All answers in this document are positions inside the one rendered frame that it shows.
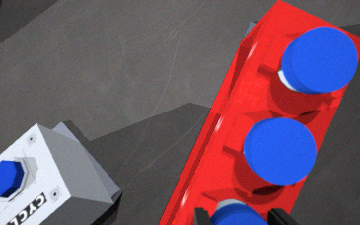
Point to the blue round cap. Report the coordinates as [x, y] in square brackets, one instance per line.
[321, 60]
[237, 214]
[280, 150]

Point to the white control box with blue button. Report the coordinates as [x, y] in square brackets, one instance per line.
[48, 177]

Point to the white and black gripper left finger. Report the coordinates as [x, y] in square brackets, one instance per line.
[201, 216]

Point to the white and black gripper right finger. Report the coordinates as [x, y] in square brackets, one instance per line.
[277, 216]

